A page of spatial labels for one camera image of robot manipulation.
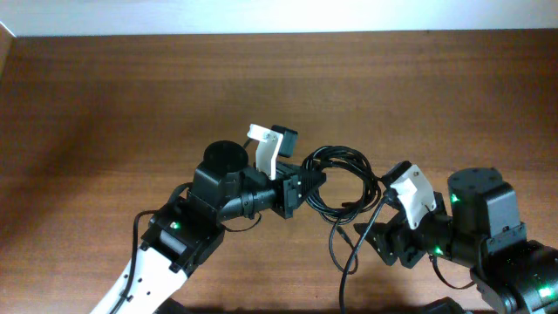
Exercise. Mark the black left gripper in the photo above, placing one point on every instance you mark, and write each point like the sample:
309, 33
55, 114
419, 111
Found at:
289, 193

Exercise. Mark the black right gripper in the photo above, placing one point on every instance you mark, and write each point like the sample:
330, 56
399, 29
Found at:
394, 234

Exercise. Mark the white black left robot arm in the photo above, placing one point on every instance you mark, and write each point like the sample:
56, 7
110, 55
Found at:
189, 227

